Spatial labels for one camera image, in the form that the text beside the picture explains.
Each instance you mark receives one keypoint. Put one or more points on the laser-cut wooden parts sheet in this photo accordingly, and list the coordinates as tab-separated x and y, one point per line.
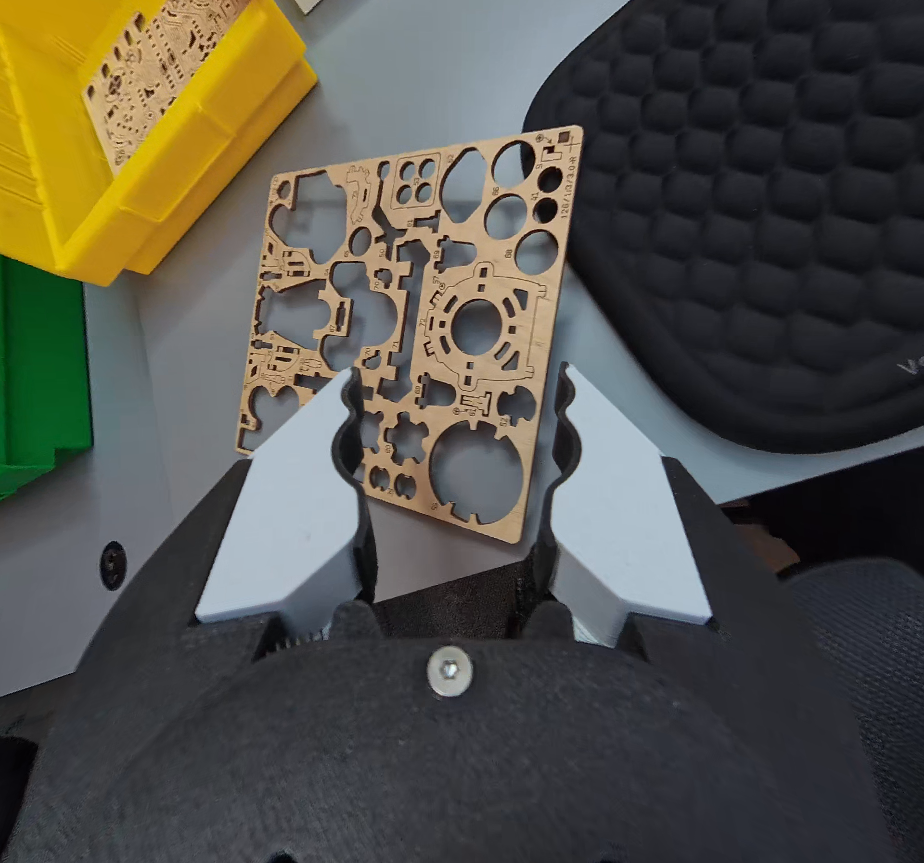
417	180

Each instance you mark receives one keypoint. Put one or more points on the green plastic bin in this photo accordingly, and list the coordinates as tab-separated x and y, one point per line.
43	372

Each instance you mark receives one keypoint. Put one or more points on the black padded cushion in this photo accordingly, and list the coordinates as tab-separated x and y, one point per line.
758	192

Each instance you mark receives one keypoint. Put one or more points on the black table screw cap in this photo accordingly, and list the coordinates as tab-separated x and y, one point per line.
112	566

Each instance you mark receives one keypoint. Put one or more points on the yellow plastic bin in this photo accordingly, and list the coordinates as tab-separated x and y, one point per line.
216	156

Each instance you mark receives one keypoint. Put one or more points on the black mesh office chair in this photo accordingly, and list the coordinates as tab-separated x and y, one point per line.
866	661

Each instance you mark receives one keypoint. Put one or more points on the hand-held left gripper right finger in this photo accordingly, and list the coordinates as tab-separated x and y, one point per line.
621	516

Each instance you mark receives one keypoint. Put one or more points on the engraved wooden parts sheet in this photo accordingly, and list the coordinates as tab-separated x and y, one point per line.
166	47

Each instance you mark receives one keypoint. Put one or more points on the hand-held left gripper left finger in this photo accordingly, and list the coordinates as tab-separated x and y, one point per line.
289	516

